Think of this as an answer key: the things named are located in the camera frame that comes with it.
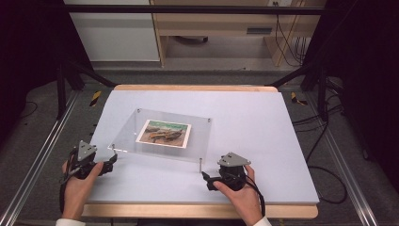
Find right hand-held gripper black cable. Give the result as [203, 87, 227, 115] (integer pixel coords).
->
[244, 173, 267, 218]

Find black horizontal bar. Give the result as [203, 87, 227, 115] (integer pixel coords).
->
[62, 4, 327, 16]

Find yellow black floor tape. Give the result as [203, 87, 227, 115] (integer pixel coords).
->
[89, 90, 103, 107]

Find yellow-handled tool right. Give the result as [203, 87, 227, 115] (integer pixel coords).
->
[290, 91, 309, 106]

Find thin black floor cable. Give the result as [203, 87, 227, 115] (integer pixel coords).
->
[19, 100, 39, 121]

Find dark curtain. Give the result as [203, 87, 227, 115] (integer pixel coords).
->
[302, 0, 399, 192]
[0, 0, 93, 149]

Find hanging black cables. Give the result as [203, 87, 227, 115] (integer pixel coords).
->
[273, 1, 311, 68]

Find person's left hand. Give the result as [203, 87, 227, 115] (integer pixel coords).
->
[61, 160, 104, 219]

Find left hand-held gripper black cable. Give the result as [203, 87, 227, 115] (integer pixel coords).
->
[58, 147, 79, 215]

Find clear acrylic photo frame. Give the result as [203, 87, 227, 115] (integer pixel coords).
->
[107, 107, 213, 174]

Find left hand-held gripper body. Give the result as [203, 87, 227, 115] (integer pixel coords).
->
[69, 139, 106, 181]

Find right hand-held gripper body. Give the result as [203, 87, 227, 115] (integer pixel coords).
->
[216, 152, 252, 191]

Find black metal stand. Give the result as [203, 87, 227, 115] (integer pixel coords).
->
[266, 62, 330, 122]
[56, 59, 117, 121]

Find grey label plate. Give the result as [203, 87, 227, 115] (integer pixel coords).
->
[246, 27, 274, 35]

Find hand-held gripper black cable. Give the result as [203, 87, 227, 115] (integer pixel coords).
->
[244, 173, 267, 218]
[58, 147, 79, 215]

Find person's right hand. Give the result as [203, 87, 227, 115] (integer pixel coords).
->
[213, 165, 264, 226]

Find white board mat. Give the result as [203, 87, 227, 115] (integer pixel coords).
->
[86, 89, 320, 205]

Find aluminium rail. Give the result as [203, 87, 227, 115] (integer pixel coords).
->
[0, 90, 80, 226]
[305, 90, 379, 226]

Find boat picture print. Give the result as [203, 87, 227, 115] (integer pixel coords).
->
[136, 119, 192, 150]

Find white cabinet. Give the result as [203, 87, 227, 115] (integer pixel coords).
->
[63, 0, 161, 63]

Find wooden table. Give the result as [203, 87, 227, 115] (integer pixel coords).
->
[82, 84, 319, 219]

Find light wooden desk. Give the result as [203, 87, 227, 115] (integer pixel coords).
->
[150, 0, 327, 68]

